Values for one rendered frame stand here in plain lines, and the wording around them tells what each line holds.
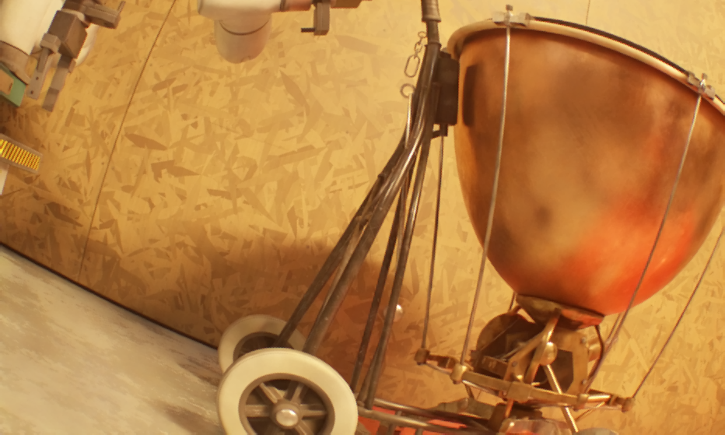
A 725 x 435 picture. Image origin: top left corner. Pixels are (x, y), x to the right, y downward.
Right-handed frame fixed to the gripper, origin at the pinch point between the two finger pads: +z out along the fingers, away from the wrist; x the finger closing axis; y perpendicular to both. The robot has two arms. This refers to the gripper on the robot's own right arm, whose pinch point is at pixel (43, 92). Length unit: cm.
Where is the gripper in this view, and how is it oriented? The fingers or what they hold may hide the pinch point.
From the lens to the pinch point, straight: 122.5
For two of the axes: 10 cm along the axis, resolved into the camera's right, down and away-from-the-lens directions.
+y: -9.3, -3.4, -1.5
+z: -3.2, 9.4, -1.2
